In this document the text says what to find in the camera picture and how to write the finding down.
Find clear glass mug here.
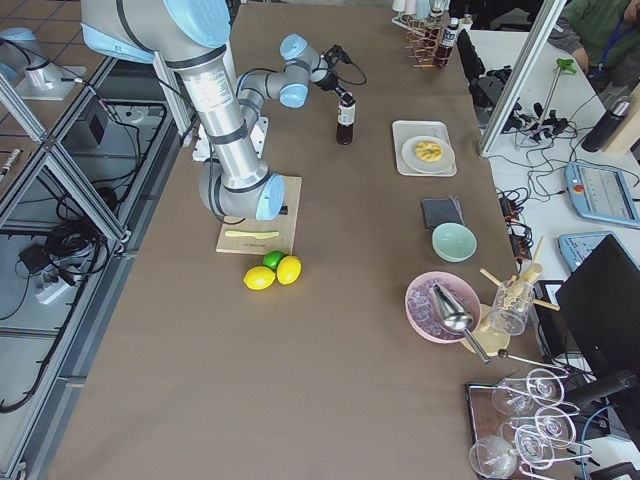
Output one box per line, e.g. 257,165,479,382
489,280,534,336

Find yellow lemon outer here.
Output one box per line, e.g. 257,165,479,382
243,265,276,291

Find dark tea bottle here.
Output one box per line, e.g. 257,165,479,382
336,103,356,145

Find yellow lemon near board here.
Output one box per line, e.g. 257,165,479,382
276,256,302,285

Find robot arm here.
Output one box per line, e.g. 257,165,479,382
81,1,354,221
1,27,86,101

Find person in green sweater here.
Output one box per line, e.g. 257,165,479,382
548,0,639,92

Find braided ring bread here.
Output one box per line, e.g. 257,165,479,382
414,141,443,163

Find pink ice bowl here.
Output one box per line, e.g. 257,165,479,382
405,271,481,344

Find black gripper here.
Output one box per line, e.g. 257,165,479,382
313,67,356,105

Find copper wire bottle rack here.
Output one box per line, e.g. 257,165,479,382
405,12,449,69

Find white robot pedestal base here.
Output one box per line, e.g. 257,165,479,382
192,116,269,162

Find steel ice scoop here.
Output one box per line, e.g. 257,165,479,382
432,283,490,364

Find green lime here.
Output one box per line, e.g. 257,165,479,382
262,250,287,271

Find white round plate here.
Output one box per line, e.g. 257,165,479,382
401,135,455,174

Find bamboo cutting board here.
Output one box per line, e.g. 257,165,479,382
216,176,302,255

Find black plastic bracket parts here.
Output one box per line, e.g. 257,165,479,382
456,29,512,109

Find aluminium frame post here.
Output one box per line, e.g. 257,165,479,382
478,0,565,157

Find yellow plastic knife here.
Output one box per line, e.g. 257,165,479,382
224,230,280,240

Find white serving tray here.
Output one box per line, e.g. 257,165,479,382
392,120,457,177

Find reacher grabber tool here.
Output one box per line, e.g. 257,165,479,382
538,58,577,125

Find wine glass rack tray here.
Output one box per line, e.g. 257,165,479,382
465,367,592,479

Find mint green bowl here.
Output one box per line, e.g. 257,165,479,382
432,223,477,263

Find black thermos bottle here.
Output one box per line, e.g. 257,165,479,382
581,96,633,153

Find teach pendant tablet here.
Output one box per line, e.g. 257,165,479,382
557,230,629,272
564,161,639,228

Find black monitor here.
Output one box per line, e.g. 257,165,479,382
557,235,639,376

